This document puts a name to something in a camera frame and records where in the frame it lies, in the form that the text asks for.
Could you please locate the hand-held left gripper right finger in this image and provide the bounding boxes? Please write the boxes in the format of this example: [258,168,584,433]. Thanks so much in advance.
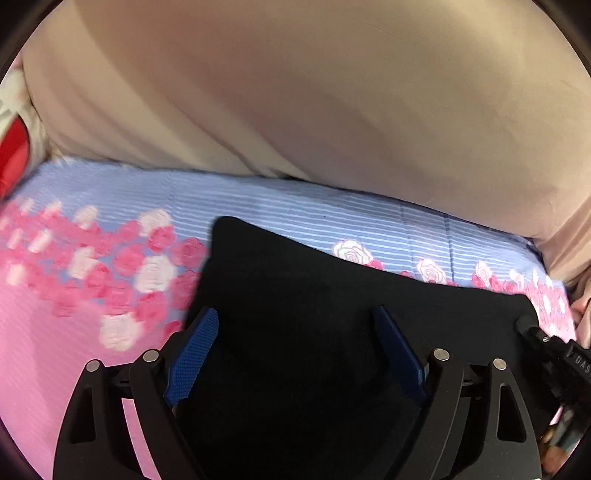
[372,305,544,480]

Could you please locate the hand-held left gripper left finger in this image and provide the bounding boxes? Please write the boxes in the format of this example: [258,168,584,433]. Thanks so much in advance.
[53,307,220,480]

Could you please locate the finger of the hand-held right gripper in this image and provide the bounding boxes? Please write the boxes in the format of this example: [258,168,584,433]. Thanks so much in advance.
[515,315,575,358]

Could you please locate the black pants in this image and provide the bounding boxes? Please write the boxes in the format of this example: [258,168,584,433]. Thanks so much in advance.
[175,216,555,480]

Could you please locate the pink floral bed sheet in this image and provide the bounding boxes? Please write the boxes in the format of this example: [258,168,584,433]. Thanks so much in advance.
[0,156,580,480]

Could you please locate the cartoon face pillow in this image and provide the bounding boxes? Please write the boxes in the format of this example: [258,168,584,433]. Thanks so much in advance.
[0,60,47,201]

